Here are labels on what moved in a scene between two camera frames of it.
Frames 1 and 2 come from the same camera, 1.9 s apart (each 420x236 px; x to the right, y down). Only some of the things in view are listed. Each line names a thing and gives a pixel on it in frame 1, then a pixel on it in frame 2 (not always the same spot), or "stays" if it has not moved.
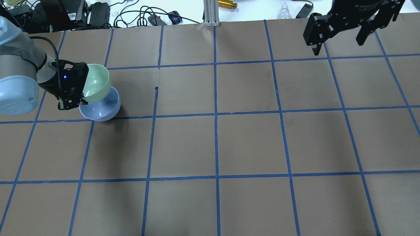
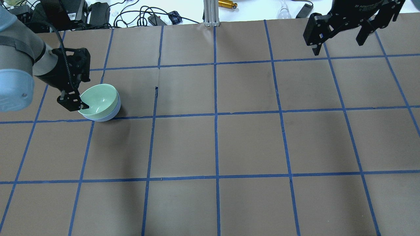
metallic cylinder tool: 227,4 stays
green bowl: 97,84 → 102,99
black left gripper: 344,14 stays
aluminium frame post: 211,13 stays
